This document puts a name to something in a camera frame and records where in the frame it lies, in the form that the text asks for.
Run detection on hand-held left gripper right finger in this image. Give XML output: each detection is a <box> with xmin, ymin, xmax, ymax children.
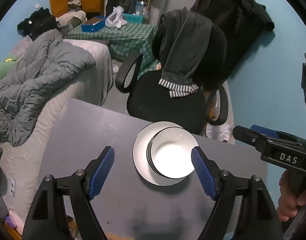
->
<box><xmin>191</xmin><ymin>146</ymin><xmax>284</xmax><ymax>240</ymax></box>

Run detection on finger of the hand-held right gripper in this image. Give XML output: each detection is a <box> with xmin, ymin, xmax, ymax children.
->
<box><xmin>250</xmin><ymin>124</ymin><xmax>278</xmax><ymax>139</ymax></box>
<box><xmin>233</xmin><ymin>126</ymin><xmax>267</xmax><ymax>153</ymax></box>

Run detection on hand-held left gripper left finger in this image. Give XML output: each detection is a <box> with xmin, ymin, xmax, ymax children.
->
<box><xmin>21</xmin><ymin>145</ymin><xmax>116</xmax><ymax>240</ymax></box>

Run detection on white dark-rimmed plate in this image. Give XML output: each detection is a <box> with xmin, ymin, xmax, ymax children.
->
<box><xmin>132</xmin><ymin>121</ymin><xmax>201</xmax><ymax>186</ymax></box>

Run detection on person's right hand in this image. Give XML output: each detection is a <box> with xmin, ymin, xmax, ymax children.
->
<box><xmin>278</xmin><ymin>170</ymin><xmax>306</xmax><ymax>222</ymax></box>

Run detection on white crumpled bag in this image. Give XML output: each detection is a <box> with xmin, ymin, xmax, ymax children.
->
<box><xmin>206</xmin><ymin>124</ymin><xmax>234</xmax><ymax>143</ymax></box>

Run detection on bed with white sheet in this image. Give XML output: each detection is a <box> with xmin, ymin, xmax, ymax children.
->
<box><xmin>0</xmin><ymin>39</ymin><xmax>116</xmax><ymax>225</ymax></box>

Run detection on black office chair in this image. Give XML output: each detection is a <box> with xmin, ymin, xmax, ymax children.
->
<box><xmin>115</xmin><ymin>25</ymin><xmax>230</xmax><ymax>136</ymax></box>

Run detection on purple cloth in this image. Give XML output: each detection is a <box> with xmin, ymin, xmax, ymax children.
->
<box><xmin>4</xmin><ymin>214</ymin><xmax>18</xmax><ymax>228</ymax></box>

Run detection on dark grey striped-cuff pants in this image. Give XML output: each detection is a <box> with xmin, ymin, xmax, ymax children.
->
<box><xmin>158</xmin><ymin>9</ymin><xmax>214</xmax><ymax>98</ymax></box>

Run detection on grey duvet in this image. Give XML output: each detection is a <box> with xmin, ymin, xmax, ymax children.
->
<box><xmin>0</xmin><ymin>29</ymin><xmax>96</xmax><ymax>147</ymax></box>

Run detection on black hanging jacket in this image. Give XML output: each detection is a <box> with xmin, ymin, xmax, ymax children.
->
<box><xmin>190</xmin><ymin>0</ymin><xmax>275</xmax><ymax>81</ymax></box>

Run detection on green checked tablecloth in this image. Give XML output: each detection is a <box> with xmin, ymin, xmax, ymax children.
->
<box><xmin>67</xmin><ymin>22</ymin><xmax>157</xmax><ymax>78</ymax></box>

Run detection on green cushion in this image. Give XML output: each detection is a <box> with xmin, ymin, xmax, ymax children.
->
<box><xmin>0</xmin><ymin>54</ymin><xmax>19</xmax><ymax>86</ymax></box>

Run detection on blue cardboard box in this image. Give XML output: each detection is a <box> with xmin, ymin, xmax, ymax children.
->
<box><xmin>81</xmin><ymin>17</ymin><xmax>107</xmax><ymax>33</ymax></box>

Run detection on white plastic bag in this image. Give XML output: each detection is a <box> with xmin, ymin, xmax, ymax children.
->
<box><xmin>105</xmin><ymin>6</ymin><xmax>127</xmax><ymax>29</ymax></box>

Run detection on beige and olive clothing pile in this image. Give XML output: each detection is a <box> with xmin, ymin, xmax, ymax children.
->
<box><xmin>55</xmin><ymin>10</ymin><xmax>87</xmax><ymax>29</ymax></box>

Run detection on teal box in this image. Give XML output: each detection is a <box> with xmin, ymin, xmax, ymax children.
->
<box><xmin>123</xmin><ymin>13</ymin><xmax>145</xmax><ymax>24</ymax></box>

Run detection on black clothing pile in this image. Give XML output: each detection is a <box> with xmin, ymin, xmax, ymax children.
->
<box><xmin>17</xmin><ymin>7</ymin><xmax>59</xmax><ymax>41</ymax></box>

